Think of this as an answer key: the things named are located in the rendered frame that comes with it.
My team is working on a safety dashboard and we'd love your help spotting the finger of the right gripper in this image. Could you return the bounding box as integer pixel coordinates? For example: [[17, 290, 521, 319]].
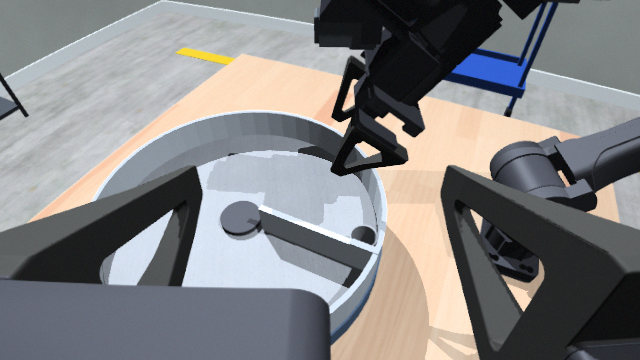
[[331, 55, 366, 123], [330, 114, 409, 177]]

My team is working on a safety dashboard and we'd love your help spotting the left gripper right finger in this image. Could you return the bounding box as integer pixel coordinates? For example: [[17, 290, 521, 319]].
[[440, 165, 640, 360]]

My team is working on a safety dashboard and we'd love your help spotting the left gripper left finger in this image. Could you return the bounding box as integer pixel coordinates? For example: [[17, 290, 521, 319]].
[[0, 165, 203, 286]]

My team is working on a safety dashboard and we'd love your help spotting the grey round turntable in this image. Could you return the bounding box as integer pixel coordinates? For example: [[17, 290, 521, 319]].
[[91, 110, 387, 346]]

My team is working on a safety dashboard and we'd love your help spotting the grey metal bushing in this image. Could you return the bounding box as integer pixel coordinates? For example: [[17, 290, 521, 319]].
[[349, 224, 379, 247]]

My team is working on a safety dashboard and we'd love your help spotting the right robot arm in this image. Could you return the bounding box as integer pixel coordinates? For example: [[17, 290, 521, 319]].
[[314, 0, 640, 281]]

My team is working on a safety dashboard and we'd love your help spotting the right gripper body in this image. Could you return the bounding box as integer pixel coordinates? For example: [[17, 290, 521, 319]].
[[353, 21, 457, 151]]

